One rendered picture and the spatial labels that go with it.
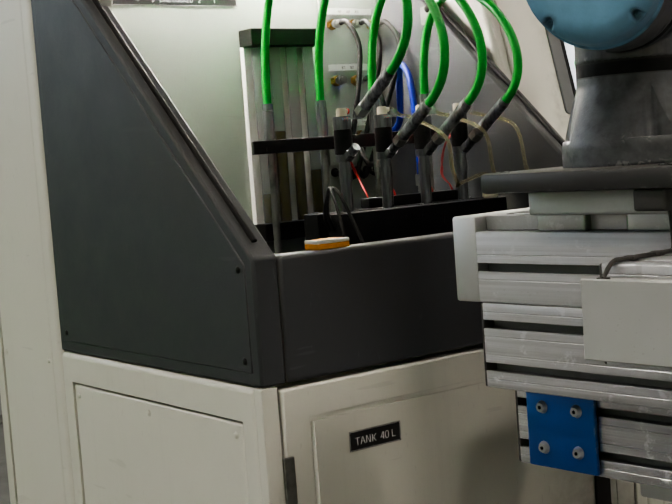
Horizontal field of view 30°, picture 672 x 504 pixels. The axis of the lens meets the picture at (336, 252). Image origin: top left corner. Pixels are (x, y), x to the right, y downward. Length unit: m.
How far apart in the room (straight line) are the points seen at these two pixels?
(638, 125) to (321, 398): 0.60
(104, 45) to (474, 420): 0.74
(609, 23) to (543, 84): 1.17
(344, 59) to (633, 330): 1.33
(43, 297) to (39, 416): 0.21
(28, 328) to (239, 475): 0.65
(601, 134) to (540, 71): 1.05
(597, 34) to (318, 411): 0.70
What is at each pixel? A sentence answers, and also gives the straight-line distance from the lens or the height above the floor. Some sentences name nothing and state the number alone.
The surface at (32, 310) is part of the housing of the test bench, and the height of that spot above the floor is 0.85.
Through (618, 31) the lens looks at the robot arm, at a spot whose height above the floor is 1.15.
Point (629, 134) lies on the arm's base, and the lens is 1.19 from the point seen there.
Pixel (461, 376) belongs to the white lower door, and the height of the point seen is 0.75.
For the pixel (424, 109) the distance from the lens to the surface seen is 1.89.
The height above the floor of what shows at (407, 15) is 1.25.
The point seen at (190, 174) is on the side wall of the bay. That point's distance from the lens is 1.62.
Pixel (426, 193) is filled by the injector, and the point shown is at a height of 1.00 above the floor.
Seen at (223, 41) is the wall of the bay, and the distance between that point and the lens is 2.15.
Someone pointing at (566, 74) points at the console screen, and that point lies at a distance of 2.28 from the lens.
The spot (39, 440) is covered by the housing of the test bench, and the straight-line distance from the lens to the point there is 2.18.
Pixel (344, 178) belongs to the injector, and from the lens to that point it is 1.92.
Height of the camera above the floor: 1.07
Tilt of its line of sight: 4 degrees down
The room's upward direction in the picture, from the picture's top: 4 degrees counter-clockwise
